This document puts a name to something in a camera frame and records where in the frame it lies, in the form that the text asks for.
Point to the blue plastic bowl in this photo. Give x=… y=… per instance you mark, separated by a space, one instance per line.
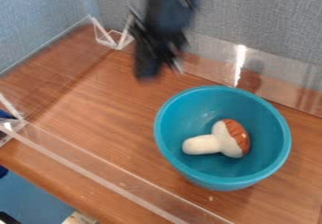
x=188 y=116

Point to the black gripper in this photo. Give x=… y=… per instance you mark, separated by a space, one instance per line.
x=158 y=30

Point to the clear acrylic front barrier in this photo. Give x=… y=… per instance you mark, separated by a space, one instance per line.
x=156 y=199

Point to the white brown toy mushroom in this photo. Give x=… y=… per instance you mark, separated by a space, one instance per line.
x=228 y=139

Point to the clear acrylic back barrier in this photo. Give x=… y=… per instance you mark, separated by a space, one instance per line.
x=280 y=79

